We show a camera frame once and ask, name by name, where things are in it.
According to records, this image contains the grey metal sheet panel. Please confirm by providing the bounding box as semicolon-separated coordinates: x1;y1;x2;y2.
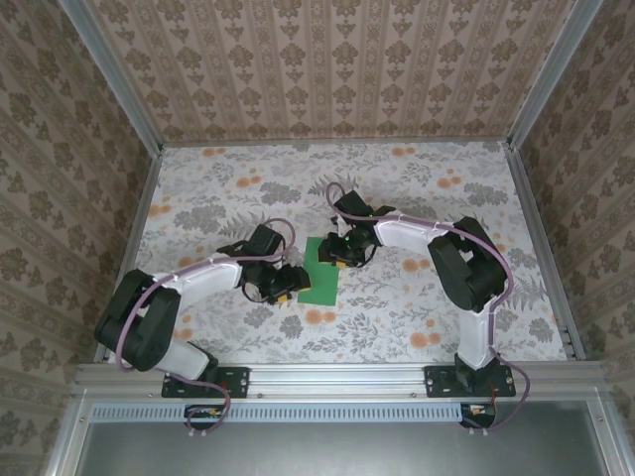
81;420;609;476

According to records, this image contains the purple cable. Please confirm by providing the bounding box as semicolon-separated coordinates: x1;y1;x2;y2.
116;217;300;440
325;181;535;437

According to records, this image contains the aluminium frame post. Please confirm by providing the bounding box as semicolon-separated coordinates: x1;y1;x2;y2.
505;0;606;150
58;0;165;155

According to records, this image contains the thin aluminium rail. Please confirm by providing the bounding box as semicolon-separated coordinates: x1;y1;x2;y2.
159;138;512;149

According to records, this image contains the green paper sheet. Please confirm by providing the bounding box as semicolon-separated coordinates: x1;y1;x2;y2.
296;236;343;305

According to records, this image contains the floral table cover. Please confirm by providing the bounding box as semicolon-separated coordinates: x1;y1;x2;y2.
106;141;572;363

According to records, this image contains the aluminium side rail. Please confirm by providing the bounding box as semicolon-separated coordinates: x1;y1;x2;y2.
93;146;165;363
505;143;586;363

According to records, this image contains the grey slotted cable duct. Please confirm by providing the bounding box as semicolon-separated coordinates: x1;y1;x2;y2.
91;402;470;423

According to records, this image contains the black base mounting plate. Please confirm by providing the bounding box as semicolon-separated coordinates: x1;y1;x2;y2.
162;365;250;400
425;365;517;400

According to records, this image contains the black connector board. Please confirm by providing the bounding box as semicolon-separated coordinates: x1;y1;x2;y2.
184;404;225;431
458;401;498;430

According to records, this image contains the wide aluminium frame rail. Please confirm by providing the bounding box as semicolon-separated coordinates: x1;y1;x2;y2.
73;361;609;398

